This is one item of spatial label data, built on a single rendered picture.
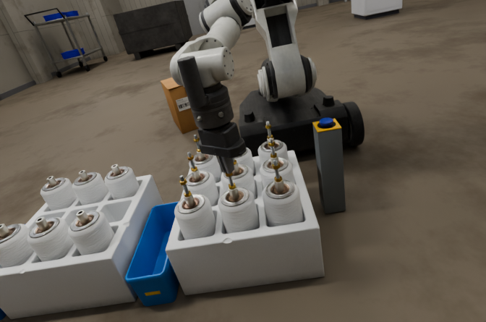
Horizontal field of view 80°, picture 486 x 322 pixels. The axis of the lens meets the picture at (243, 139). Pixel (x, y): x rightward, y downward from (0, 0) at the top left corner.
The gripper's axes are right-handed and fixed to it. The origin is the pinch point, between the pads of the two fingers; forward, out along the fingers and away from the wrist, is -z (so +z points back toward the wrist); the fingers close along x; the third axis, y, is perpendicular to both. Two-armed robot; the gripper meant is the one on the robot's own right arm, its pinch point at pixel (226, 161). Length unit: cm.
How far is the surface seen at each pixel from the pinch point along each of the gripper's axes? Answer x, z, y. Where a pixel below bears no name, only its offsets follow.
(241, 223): -3.1, -15.8, 3.6
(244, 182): 2.2, -12.5, -7.6
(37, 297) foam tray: 46, -28, 39
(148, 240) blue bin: 30.5, -27.8, 11.3
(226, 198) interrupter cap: 1.6, -10.8, 1.6
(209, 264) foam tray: 4.0, -25.2, 11.8
